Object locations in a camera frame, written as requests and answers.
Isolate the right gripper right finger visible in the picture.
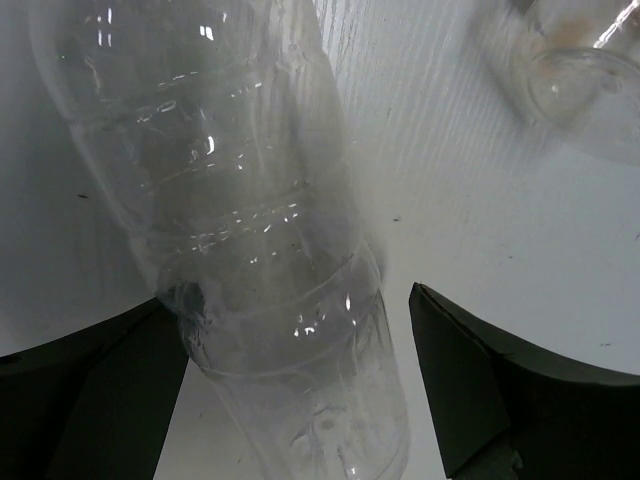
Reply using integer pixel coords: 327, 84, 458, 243
409, 283, 639, 479

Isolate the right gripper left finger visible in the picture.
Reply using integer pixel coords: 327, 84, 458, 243
1, 300, 187, 480

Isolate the blue-cap clear bottle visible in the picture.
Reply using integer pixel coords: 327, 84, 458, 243
27, 1, 410, 479

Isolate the yellow-cap orange-label bottle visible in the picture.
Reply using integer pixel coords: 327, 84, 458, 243
467, 1, 639, 165

